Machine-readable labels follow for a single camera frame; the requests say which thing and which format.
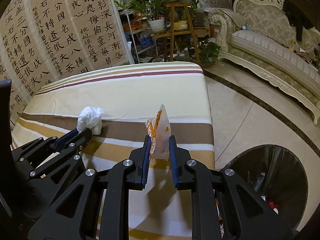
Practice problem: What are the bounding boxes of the cream ornate sofa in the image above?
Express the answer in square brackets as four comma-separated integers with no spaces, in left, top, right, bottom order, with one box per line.
[207,0,320,125]

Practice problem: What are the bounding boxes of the clear orange-print plastic wrapper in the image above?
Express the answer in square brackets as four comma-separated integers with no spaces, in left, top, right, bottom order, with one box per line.
[145,102,173,160]

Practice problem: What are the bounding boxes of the row of calligraphy sheets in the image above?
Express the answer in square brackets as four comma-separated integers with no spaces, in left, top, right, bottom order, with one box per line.
[0,0,135,120]

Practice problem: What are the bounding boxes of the trash bin with black liner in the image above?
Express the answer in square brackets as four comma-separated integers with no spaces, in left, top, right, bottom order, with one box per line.
[221,144,309,238]

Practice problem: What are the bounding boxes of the small clutter pile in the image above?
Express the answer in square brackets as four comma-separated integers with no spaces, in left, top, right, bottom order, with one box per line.
[287,42,320,63]

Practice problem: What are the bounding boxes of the white tissue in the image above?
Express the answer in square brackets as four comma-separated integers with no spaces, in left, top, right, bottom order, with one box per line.
[77,106,105,135]

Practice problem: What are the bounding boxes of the low leafy green plant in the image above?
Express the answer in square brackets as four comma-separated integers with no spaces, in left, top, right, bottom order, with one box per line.
[197,39,222,63]

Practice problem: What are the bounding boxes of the striped tablecloth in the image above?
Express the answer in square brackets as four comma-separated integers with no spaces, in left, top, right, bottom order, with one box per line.
[11,61,215,240]

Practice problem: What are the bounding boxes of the black garment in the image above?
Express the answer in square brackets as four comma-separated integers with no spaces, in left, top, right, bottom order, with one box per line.
[282,0,315,42]

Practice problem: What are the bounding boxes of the green plant in dark pot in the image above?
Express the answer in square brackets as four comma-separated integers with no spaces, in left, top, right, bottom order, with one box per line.
[187,0,213,28]

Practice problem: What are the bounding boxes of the white metal rack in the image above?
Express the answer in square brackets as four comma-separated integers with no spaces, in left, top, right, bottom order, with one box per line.
[120,10,170,64]

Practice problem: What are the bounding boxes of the wooden plant stand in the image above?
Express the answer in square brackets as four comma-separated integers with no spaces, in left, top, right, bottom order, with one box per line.
[151,2,210,63]

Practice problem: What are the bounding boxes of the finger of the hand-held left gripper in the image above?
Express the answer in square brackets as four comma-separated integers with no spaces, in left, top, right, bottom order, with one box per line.
[11,129,79,163]
[19,129,93,188]

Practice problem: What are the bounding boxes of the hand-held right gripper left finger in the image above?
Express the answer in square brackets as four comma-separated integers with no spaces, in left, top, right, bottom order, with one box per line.
[27,135,153,240]

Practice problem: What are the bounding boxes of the green plant in white pot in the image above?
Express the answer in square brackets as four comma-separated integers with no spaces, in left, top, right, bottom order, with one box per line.
[114,0,180,34]

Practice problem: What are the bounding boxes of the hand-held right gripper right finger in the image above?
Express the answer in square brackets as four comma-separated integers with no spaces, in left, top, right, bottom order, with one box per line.
[168,135,293,240]

